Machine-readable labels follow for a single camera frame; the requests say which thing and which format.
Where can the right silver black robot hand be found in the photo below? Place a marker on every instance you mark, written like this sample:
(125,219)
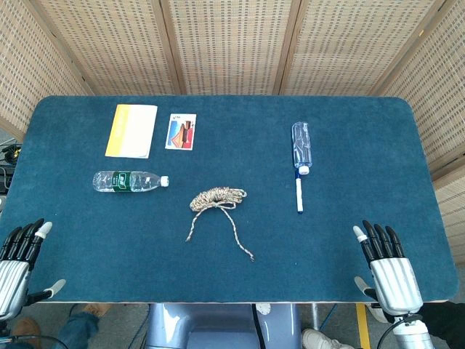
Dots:
(394,287)

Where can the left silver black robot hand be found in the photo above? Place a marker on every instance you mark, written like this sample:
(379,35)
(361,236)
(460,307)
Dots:
(14,283)

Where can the brown shoe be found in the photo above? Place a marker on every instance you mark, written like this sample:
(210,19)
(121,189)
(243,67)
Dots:
(27,329)
(97,309)

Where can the black cloth garment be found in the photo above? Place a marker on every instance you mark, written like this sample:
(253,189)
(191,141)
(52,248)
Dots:
(447,323)

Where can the blue jeans leg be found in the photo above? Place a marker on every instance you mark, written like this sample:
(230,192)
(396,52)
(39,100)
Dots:
(80,329)

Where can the grey metal table leg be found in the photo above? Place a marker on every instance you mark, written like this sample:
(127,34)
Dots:
(315,316)

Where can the woven bamboo screen panel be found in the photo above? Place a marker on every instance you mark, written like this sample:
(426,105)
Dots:
(109,47)
(436,91)
(229,47)
(452,218)
(348,47)
(22,72)

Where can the white sneaker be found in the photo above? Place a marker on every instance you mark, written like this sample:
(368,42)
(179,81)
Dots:
(319,340)

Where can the black equipment box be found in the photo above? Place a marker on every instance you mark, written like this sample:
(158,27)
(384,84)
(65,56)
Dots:
(5,180)

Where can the black yellow tool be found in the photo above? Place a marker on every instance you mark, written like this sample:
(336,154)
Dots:
(11,152)

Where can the blue felt table cover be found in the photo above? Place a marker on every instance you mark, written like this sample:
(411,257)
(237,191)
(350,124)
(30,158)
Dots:
(145,254)

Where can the white marker with blue cap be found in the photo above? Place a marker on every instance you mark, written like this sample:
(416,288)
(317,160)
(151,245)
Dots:
(299,192)

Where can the green label water bottle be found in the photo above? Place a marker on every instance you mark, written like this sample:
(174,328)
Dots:
(127,181)

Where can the grey-blue robot torso base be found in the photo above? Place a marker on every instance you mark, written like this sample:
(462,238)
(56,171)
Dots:
(174,327)

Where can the clear blue-tinted water bottle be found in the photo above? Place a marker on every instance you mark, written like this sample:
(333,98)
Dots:
(301,145)

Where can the yellow white booklet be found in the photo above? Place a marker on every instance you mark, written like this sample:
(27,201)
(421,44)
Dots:
(130,131)

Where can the picture card with red building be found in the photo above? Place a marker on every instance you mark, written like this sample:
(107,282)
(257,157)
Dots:
(180,131)

